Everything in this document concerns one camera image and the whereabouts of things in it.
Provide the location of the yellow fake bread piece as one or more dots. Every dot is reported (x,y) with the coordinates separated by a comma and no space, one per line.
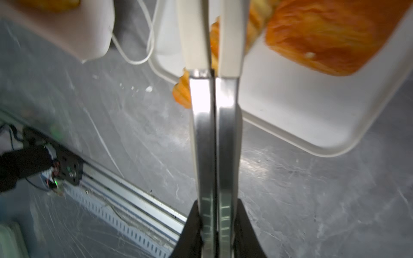
(51,5)

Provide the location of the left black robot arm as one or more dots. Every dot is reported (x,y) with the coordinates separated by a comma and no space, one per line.
(24,163)

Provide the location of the metal tongs white tips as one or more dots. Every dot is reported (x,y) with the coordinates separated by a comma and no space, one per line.
(216,116)

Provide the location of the white rectangular tray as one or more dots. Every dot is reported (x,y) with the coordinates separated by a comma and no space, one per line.
(322,114)

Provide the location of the white slotted cable duct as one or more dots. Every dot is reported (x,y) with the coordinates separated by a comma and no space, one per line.
(131,231)

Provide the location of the white red paper bag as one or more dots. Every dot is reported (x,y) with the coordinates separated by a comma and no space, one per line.
(85,32)

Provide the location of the brown croissant fake bread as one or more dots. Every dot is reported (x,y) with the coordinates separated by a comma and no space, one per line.
(333,37)

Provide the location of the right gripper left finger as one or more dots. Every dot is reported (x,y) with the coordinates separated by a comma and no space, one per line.
(189,244)

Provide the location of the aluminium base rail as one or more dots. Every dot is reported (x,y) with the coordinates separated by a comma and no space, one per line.
(155,218)

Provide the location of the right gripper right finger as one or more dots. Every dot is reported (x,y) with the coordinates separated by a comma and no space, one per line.
(246,244)

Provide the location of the long twisted fake bread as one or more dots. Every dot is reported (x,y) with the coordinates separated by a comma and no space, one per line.
(260,12)

